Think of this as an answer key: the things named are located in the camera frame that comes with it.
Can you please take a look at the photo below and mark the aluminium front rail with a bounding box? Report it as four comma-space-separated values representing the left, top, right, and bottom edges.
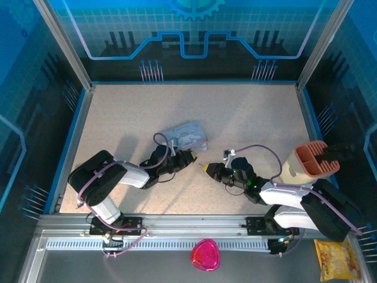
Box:
37, 213, 354, 236

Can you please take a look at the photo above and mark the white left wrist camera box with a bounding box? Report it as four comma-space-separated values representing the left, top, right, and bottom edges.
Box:
168, 139, 181, 157

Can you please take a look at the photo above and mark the grey metal shelf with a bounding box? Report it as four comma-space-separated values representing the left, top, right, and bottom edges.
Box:
17, 229, 372, 283

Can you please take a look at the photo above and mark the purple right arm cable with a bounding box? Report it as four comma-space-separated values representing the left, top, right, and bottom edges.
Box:
234, 143, 363, 257

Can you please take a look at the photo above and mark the pink translucent triangular bowl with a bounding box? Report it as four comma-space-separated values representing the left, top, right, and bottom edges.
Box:
190, 238, 221, 272

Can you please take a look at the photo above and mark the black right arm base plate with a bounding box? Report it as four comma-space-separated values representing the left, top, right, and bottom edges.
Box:
246, 216, 300, 236

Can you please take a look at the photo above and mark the yellow snack bag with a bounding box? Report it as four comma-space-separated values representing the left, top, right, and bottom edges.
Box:
313, 238, 362, 282

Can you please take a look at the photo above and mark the slotted grey cable duct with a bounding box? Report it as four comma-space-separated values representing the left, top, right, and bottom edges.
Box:
45, 238, 273, 252

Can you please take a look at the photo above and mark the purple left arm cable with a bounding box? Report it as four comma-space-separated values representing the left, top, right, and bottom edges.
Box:
77, 132, 177, 259

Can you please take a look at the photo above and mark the aluminium table side rail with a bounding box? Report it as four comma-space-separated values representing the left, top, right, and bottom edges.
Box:
295, 84, 339, 215
49, 84, 95, 213

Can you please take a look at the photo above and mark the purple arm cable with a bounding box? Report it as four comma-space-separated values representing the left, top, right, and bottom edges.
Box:
234, 143, 363, 257
77, 132, 177, 259

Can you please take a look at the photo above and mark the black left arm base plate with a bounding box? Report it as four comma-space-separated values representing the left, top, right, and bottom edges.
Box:
89, 216, 147, 236

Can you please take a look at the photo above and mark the cream and orange utensil holder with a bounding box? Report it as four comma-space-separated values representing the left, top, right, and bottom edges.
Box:
279, 140, 341, 186

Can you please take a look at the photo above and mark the aluminium frame post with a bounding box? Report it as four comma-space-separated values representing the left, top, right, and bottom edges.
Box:
31, 0, 95, 91
296, 0, 354, 91

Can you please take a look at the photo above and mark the black tool handle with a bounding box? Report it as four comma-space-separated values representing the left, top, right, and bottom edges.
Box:
316, 141, 356, 164

